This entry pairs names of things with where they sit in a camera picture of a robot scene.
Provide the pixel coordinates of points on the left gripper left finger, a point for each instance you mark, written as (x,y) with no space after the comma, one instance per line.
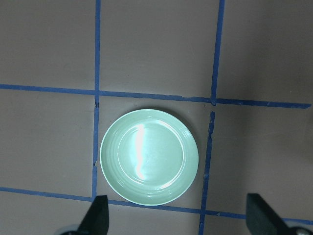
(96,220)

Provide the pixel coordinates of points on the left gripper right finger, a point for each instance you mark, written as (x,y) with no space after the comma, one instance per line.
(261,219)

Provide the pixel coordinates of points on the green plate near left arm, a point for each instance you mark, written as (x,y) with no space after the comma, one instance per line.
(149,157)

